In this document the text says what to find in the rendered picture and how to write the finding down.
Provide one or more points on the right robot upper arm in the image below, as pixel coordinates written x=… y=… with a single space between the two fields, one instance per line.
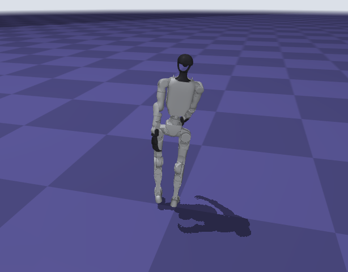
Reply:
x=197 y=94

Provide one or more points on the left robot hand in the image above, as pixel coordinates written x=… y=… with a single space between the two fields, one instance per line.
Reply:
x=154 y=140

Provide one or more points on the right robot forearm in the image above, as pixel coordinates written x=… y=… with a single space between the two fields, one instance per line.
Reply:
x=189 y=114

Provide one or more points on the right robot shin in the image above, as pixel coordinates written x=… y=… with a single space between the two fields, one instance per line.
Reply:
x=177 y=182

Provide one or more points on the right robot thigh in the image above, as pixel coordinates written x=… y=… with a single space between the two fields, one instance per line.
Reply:
x=184 y=141

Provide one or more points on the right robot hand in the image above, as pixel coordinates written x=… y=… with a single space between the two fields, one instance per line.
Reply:
x=182 y=120

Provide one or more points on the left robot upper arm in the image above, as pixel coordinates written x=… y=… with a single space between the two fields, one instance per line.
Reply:
x=162 y=84

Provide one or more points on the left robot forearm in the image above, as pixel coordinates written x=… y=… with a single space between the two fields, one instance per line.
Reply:
x=157 y=118

